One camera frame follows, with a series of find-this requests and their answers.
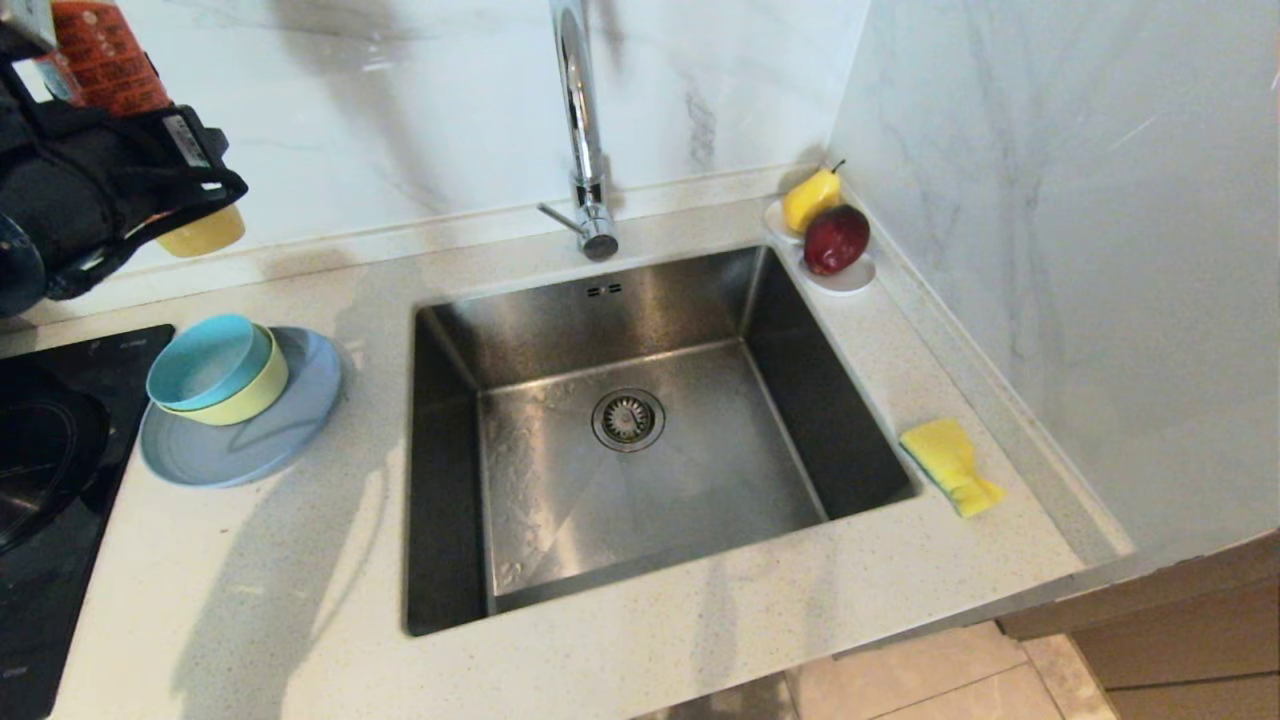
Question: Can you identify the orange dish soap bottle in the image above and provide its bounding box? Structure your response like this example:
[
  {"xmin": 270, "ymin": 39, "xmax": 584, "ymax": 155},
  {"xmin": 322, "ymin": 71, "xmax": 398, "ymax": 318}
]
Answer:
[{"xmin": 35, "ymin": 0, "xmax": 247, "ymax": 259}]

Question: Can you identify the metal sink drain strainer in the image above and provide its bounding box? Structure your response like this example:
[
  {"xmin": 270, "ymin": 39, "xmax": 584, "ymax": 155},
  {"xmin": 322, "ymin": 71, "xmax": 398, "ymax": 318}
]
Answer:
[{"xmin": 591, "ymin": 389, "xmax": 666, "ymax": 454}]

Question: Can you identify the stainless steel sink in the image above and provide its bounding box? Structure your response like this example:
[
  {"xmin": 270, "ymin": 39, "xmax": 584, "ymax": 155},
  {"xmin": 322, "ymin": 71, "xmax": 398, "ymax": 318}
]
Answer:
[{"xmin": 405, "ymin": 245, "xmax": 921, "ymax": 638}]

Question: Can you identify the yellow sponge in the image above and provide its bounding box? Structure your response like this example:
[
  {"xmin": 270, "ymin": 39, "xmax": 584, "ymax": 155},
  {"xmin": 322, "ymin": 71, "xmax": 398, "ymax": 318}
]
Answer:
[{"xmin": 899, "ymin": 418, "xmax": 1008, "ymax": 519}]

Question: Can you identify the light blue bowl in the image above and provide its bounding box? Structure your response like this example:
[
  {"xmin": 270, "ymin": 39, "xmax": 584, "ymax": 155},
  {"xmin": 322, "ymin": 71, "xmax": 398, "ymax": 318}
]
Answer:
[{"xmin": 146, "ymin": 314, "xmax": 273, "ymax": 413}]

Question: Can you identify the pale yellow bowl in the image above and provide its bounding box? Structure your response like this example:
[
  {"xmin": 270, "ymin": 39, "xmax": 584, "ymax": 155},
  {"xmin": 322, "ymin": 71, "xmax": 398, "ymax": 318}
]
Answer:
[{"xmin": 155, "ymin": 325, "xmax": 291, "ymax": 428}]

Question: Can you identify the blue-grey plate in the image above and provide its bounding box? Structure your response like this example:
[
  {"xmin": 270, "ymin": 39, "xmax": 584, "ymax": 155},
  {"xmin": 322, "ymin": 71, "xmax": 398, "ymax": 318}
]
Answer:
[{"xmin": 139, "ymin": 327, "xmax": 344, "ymax": 489}]

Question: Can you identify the chrome faucet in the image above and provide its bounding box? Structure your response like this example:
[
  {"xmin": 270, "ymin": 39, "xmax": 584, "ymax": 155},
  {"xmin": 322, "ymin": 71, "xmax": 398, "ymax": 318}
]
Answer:
[{"xmin": 536, "ymin": 0, "xmax": 619, "ymax": 263}]

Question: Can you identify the black induction cooktop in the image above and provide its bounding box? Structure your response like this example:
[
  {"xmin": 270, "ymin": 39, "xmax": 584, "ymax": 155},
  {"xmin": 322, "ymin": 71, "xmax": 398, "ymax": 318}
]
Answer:
[{"xmin": 0, "ymin": 323, "xmax": 176, "ymax": 720}]

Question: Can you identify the yellow pear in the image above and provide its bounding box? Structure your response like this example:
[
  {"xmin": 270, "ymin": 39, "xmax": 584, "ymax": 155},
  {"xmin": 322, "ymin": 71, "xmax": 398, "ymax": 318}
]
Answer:
[{"xmin": 781, "ymin": 160, "xmax": 847, "ymax": 236}]

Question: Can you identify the dark red apple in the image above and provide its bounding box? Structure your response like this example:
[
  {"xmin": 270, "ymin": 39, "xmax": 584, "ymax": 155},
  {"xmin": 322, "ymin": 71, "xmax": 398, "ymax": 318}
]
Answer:
[{"xmin": 803, "ymin": 204, "xmax": 872, "ymax": 277}]

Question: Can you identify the wooden cabinet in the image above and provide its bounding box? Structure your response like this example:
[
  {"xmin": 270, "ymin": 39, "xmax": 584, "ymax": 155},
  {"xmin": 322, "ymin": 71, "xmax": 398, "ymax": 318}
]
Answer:
[{"xmin": 995, "ymin": 528, "xmax": 1280, "ymax": 720}]

